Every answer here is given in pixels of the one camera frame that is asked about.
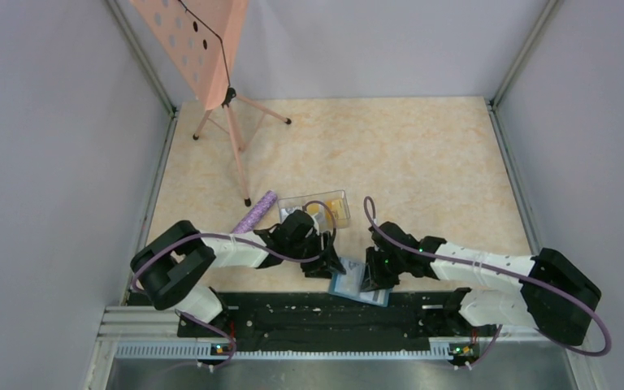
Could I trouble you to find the blue leather card holder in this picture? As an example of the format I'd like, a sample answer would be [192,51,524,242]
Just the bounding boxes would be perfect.
[327,257,392,307]

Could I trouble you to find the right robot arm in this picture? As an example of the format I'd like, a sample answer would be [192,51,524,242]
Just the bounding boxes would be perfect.
[362,222,601,347]

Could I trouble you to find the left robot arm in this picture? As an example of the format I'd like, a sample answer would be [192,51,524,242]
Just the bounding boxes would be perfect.
[130,210,345,336]

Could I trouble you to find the purple glitter microphone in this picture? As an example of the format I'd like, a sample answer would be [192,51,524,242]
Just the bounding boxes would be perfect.
[231,190,278,234]

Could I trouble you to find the clear plastic card box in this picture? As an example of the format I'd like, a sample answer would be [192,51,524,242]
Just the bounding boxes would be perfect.
[277,190,351,232]

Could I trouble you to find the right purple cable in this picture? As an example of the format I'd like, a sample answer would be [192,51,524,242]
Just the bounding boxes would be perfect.
[363,196,613,372]

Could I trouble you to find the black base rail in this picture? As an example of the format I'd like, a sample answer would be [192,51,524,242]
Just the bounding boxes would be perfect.
[123,289,555,357]

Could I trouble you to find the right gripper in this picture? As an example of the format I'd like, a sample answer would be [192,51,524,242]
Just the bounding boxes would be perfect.
[362,245,407,292]

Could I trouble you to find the pink music stand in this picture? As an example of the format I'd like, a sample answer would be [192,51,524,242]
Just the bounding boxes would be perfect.
[131,0,292,207]

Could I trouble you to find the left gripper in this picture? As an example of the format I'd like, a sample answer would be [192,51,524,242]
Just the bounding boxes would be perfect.
[287,231,346,280]

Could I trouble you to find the silver credit card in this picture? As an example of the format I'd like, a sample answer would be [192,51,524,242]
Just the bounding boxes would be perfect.
[344,261,366,277]

